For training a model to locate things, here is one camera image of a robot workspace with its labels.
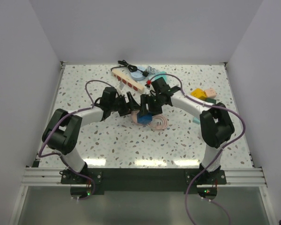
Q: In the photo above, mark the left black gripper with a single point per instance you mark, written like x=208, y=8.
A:
x=127, y=108

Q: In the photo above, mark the round light blue socket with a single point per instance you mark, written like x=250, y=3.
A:
x=137, y=75

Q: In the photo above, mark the dark green cube socket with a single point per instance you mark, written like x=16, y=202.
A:
x=210, y=100

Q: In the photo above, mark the teal adapter plug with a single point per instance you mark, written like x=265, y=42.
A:
x=196, y=120

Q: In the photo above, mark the yellow cube socket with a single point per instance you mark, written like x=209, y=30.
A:
x=199, y=94

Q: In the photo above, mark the teal triangular power strip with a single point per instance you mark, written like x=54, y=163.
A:
x=161, y=74

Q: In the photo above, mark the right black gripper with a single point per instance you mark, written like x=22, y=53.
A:
x=144, y=99

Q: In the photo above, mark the beige long power strip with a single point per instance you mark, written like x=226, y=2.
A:
x=127, y=80

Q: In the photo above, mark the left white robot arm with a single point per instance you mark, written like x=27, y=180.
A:
x=63, y=129

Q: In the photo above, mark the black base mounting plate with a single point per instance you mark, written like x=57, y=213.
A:
x=140, y=179

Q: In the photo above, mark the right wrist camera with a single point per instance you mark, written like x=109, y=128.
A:
x=159, y=86

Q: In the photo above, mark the pink round socket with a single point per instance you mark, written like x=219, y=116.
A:
x=210, y=93

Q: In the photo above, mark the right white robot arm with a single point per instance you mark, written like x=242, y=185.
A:
x=215, y=123

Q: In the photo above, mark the aluminium rail frame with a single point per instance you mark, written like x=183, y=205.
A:
x=118, y=145

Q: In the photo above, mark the blue cube socket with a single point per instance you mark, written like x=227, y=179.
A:
x=145, y=119

